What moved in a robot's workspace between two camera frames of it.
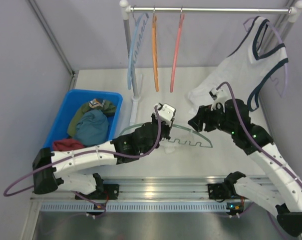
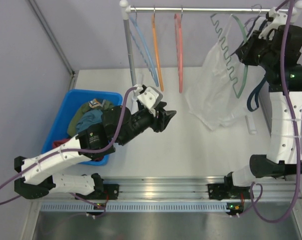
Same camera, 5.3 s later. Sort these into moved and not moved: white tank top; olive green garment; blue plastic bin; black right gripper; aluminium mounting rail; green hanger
Moved: black right gripper; green hanger; white tank top
Not moved: olive green garment; aluminium mounting rail; blue plastic bin
